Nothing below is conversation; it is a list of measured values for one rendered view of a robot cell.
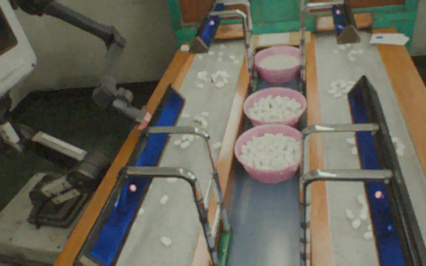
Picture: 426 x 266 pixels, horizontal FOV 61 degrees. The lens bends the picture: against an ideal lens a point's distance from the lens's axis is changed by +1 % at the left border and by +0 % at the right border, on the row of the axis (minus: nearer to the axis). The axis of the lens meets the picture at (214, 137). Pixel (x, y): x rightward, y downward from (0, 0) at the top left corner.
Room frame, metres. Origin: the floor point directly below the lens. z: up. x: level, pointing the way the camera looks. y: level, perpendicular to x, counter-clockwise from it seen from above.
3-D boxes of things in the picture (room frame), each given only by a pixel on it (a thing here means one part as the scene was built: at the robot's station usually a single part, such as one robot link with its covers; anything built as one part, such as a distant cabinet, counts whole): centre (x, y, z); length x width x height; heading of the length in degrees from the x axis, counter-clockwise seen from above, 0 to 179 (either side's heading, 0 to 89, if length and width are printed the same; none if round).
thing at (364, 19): (1.88, -0.82, 0.83); 0.30 x 0.06 x 0.07; 73
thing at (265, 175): (1.03, -0.20, 0.72); 0.27 x 0.27 x 0.10
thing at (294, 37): (1.93, -0.47, 0.77); 0.33 x 0.15 x 0.01; 73
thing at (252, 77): (1.61, -0.17, 0.90); 0.20 x 0.19 x 0.45; 163
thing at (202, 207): (0.68, 0.12, 0.90); 0.20 x 0.19 x 0.45; 163
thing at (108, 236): (0.71, 0.19, 1.08); 0.62 x 0.08 x 0.07; 163
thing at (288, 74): (1.72, -0.41, 0.72); 0.27 x 0.27 x 0.10
